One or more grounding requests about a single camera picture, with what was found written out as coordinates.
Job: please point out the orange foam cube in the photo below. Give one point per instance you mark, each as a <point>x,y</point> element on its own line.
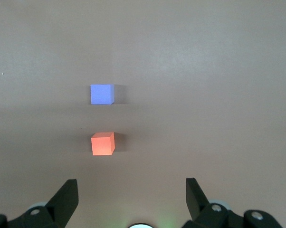
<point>102,144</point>

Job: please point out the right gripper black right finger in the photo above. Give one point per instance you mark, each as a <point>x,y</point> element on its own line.
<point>197,204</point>

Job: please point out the purple foam cube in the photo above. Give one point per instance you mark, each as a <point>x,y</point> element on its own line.
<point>101,94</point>

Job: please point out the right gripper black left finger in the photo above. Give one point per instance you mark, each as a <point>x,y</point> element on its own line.
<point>60,204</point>

